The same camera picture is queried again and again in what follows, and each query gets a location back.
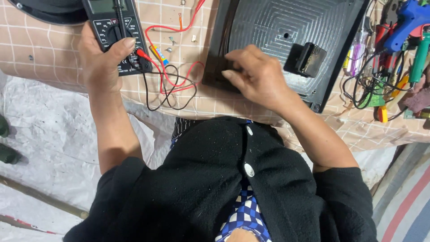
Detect person's right hand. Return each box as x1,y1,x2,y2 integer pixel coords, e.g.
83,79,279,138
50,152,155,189
221,44,297,112

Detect red handled pliers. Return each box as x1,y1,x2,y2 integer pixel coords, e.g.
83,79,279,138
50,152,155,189
374,23,393,73

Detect dark green shoe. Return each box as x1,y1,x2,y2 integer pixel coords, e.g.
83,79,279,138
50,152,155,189
0,114,11,138
0,143,23,165

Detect green soldering iron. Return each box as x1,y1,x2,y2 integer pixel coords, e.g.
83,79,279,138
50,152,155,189
408,31,430,84

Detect blue white checkered shirt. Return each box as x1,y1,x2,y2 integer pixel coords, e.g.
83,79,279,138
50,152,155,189
214,177,273,242

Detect black digital multimeter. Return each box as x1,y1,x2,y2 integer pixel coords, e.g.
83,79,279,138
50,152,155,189
82,0,154,76

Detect green circuit board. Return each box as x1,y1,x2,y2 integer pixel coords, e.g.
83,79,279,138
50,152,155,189
357,77,387,108

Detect black test lead wire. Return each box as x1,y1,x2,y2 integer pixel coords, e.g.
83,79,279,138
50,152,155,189
142,63,198,112

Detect black square wall clock back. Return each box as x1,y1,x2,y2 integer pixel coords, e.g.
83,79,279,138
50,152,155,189
202,0,370,113

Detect clear purple screwdriver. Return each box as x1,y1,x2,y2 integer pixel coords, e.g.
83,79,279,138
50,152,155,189
345,30,369,77

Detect person's left hand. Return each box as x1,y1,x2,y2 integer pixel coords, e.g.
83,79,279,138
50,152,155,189
77,22,137,95

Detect striped floor mat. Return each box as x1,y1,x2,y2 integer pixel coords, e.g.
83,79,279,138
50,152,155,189
371,143,430,242

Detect black test probe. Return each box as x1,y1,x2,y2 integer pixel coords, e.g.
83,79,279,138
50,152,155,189
114,0,127,38

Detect yellow handled tool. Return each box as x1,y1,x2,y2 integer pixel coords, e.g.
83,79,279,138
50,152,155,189
377,75,411,123

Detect black clock movement box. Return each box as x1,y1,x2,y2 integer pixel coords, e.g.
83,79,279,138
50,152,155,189
295,42,328,79

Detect wooden stick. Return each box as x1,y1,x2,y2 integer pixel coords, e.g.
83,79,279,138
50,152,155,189
0,174,90,220

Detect white plastic sheet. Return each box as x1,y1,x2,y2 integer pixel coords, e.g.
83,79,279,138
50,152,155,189
0,69,398,242

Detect brown cloth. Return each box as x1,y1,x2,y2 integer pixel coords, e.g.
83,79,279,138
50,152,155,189
402,75,430,114

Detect beige checkered tablecloth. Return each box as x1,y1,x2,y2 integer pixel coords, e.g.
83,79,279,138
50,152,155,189
0,0,430,152

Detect blue glue gun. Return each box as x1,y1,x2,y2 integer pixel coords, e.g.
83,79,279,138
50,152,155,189
383,0,430,53

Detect black cardigan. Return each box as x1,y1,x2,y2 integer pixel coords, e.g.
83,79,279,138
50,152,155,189
63,116,379,242

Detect black round object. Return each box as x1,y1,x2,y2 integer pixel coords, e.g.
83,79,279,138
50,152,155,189
7,0,88,26

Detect red test lead wire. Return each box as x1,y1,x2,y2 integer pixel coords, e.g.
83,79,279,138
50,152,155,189
136,0,206,95

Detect yellow blue battery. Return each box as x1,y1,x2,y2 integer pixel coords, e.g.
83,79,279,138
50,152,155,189
149,45,169,66

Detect tangle of black cables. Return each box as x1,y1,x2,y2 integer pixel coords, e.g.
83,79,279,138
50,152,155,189
342,49,414,110

